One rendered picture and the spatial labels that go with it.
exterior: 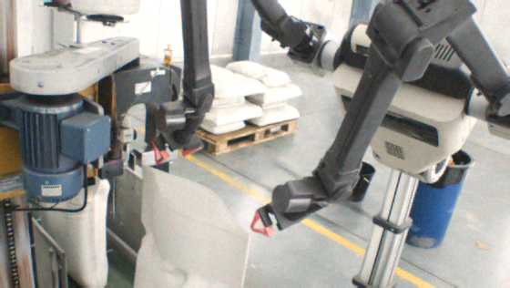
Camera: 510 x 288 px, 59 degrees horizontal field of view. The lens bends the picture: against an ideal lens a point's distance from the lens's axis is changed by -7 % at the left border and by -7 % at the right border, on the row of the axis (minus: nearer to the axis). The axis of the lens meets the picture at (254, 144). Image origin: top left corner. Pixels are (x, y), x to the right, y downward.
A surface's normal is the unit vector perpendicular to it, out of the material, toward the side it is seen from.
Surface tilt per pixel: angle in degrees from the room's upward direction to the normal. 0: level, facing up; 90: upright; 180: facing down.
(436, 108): 40
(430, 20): 49
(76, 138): 90
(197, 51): 102
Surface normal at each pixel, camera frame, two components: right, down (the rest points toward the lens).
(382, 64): -0.93, 0.21
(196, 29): 0.55, 0.55
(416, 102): -0.34, -0.59
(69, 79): 0.77, 0.32
